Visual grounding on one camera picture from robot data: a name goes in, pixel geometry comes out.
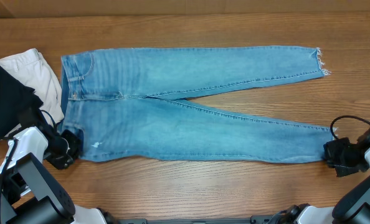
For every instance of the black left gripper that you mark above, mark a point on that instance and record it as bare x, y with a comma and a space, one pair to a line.
65, 163

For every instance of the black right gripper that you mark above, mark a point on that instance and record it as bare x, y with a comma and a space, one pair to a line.
329, 148

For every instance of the light blue denim jeans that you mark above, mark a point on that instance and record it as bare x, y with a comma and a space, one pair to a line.
138, 102

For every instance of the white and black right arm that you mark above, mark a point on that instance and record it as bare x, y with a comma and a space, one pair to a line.
354, 207

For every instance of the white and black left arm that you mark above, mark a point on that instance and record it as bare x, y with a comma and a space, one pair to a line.
29, 194

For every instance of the folded black garment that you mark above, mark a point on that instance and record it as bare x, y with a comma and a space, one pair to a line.
14, 99

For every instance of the folded white garment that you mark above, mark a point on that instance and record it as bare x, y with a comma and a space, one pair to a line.
32, 70

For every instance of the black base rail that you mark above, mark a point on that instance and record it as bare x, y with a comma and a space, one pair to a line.
255, 219

